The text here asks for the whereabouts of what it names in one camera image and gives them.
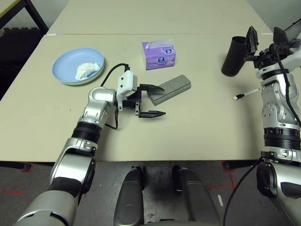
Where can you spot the red floor tape cross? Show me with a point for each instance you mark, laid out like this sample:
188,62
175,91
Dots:
229,186

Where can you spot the white marker pen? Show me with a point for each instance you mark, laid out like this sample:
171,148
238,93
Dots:
249,93

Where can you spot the blue plastic plate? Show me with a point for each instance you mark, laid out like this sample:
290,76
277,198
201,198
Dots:
65,63

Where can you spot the green plastic plate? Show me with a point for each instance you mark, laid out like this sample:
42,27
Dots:
94,80

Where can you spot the yellow-edged side table black frame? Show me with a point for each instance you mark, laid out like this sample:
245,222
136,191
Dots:
38,18

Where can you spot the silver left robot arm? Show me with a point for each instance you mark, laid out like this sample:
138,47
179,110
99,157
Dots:
96,108

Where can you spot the red floor tape strip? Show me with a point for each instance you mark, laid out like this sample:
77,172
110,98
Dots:
13,192

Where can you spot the grey glasses case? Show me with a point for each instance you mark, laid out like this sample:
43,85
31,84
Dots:
174,87

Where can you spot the grey robot left leg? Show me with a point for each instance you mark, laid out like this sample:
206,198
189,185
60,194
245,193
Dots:
129,200

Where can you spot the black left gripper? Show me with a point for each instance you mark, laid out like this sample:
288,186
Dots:
134,101

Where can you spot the black plastic cup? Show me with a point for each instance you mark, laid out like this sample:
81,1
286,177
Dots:
231,61

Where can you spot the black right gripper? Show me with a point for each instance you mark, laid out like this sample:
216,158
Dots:
268,57

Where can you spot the white tissue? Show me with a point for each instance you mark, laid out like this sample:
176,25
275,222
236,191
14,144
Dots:
85,70

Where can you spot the purple tissue pack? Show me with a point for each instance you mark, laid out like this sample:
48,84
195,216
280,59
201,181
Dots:
160,62

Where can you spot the grey robot leg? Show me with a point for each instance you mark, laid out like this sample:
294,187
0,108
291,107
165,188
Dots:
197,202
129,200

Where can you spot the white floor tape strip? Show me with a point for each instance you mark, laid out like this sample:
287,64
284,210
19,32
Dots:
220,200

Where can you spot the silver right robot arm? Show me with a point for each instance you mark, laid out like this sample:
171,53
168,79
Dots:
275,103

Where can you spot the grey robot right leg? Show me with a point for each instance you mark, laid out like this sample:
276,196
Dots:
197,202

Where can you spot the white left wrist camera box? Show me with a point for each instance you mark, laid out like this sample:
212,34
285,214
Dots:
125,81

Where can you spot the black table foot bar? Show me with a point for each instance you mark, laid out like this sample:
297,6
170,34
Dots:
15,166
240,166

